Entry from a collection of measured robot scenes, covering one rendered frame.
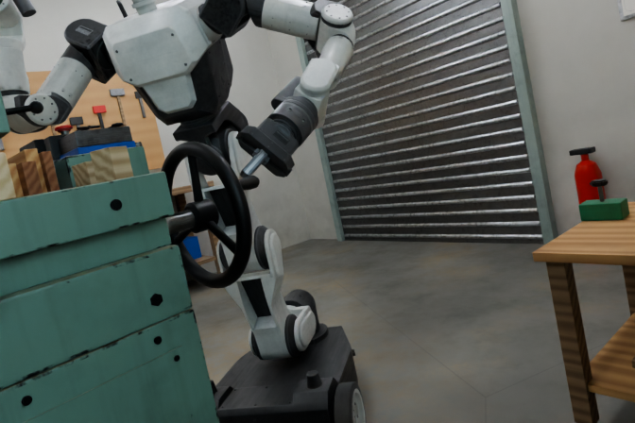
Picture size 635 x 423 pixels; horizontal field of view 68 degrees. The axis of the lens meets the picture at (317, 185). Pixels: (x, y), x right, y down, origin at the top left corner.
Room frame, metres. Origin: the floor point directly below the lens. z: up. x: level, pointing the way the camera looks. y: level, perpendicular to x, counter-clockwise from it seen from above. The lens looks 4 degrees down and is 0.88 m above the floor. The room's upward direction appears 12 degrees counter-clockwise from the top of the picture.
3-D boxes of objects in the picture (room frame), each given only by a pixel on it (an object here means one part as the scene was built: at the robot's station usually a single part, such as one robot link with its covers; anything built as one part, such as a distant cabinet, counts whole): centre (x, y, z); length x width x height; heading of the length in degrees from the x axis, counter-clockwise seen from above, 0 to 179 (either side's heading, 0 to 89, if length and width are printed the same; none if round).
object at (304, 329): (1.68, 0.23, 0.28); 0.21 x 0.20 x 0.13; 166
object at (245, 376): (1.65, 0.24, 0.19); 0.64 x 0.52 x 0.33; 166
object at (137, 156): (0.86, 0.39, 0.91); 0.15 x 0.14 x 0.09; 46
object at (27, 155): (0.77, 0.47, 0.94); 0.18 x 0.02 x 0.07; 46
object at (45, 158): (0.79, 0.47, 0.93); 0.23 x 0.01 x 0.07; 46
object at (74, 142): (0.87, 0.39, 0.99); 0.13 x 0.11 x 0.06; 46
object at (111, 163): (0.65, 0.27, 0.92); 0.03 x 0.03 x 0.05; 69
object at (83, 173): (0.73, 0.33, 0.92); 0.05 x 0.04 x 0.04; 52
